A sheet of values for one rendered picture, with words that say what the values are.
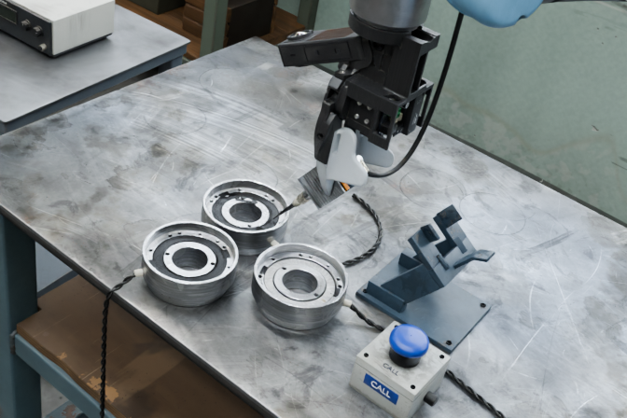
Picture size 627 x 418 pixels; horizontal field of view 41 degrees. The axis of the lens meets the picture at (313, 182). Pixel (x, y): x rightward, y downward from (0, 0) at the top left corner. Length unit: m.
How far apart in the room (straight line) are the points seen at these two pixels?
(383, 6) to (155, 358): 0.64
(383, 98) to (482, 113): 1.85
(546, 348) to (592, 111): 1.55
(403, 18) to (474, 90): 1.86
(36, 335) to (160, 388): 0.19
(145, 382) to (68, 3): 0.76
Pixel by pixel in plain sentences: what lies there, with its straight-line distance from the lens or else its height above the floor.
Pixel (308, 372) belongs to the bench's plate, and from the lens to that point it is 0.89.
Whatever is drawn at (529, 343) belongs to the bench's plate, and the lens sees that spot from 1.00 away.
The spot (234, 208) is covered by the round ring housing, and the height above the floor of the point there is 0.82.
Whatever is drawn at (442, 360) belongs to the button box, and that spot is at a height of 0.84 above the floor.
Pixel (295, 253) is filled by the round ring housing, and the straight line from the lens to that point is 0.97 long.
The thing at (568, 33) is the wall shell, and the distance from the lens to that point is 2.46.
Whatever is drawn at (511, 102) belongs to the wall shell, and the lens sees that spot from 2.59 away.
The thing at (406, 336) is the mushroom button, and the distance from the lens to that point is 0.84.
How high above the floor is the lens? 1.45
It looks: 35 degrees down
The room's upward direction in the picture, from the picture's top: 11 degrees clockwise
